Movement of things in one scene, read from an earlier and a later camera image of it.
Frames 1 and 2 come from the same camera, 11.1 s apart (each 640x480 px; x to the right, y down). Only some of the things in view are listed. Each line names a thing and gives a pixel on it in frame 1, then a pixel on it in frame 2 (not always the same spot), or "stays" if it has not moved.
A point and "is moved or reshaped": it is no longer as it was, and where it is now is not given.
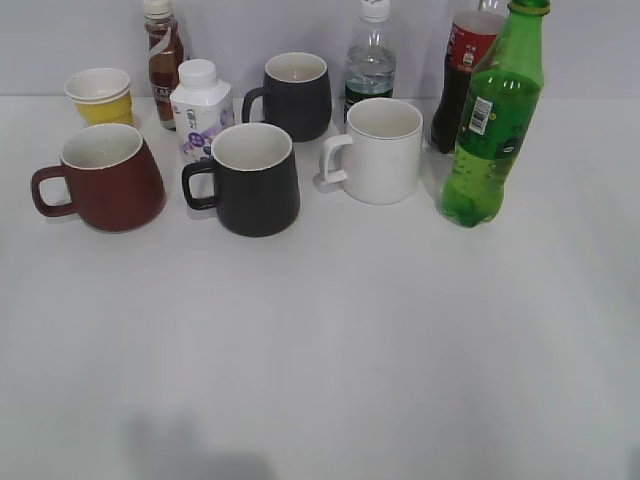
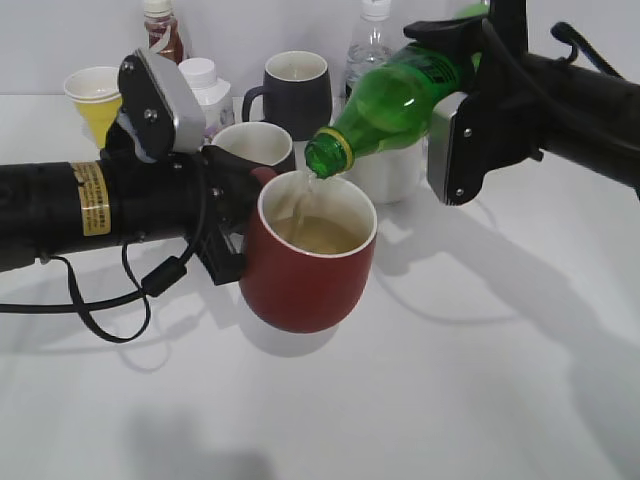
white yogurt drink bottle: (203, 107) stays
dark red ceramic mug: (112, 180) is moved or reshaped
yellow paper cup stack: (102, 96) stays
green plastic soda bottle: (499, 111) is moved or reshaped
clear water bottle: (370, 68) stays
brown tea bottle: (165, 46) stays
